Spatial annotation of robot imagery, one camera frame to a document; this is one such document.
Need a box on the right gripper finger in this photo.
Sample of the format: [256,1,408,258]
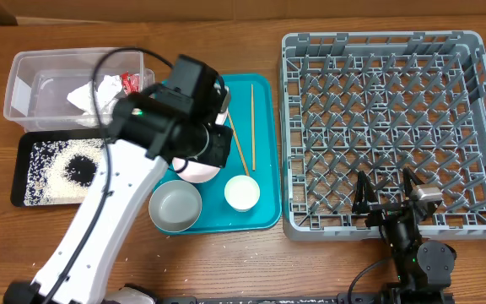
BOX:
[352,171,378,214]
[402,167,424,198]

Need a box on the pink bowl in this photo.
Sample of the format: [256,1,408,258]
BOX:
[172,158,220,183]

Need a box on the white cup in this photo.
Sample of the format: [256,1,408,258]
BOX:
[224,175,261,212]

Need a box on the grey-white bowl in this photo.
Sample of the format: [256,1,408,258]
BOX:
[148,180,203,233]

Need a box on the red wrapper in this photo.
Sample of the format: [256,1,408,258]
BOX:
[121,73,140,95]

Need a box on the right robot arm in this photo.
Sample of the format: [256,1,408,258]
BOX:
[347,168,457,303]

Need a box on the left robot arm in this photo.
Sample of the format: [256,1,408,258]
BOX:
[3,88,232,303]

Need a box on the grey dishwasher rack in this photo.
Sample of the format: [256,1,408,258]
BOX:
[279,30,486,241]

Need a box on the left wooden chopstick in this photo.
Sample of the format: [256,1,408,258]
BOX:
[227,111,250,176]

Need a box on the teal serving tray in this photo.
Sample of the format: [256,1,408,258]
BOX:
[184,73,282,234]

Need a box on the black tray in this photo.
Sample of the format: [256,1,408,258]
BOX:
[10,129,103,207]

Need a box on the pile of rice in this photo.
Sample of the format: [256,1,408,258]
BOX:
[24,138,104,206]

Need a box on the clear plastic bin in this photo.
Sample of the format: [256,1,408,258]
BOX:
[3,47,154,132]

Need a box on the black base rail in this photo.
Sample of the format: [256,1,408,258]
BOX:
[157,293,455,304]

